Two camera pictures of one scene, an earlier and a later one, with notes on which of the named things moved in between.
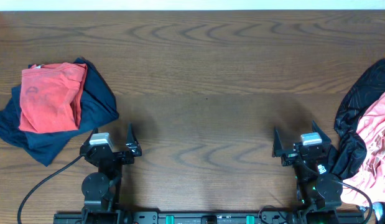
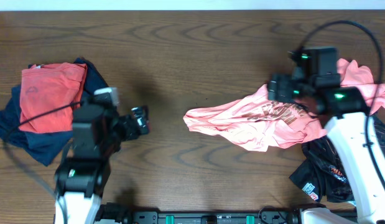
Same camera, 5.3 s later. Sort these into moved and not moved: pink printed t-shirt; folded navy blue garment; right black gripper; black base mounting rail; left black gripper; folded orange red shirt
Moved: left black gripper; right black gripper; pink printed t-shirt
Not moved: black base mounting rail; folded navy blue garment; folded orange red shirt
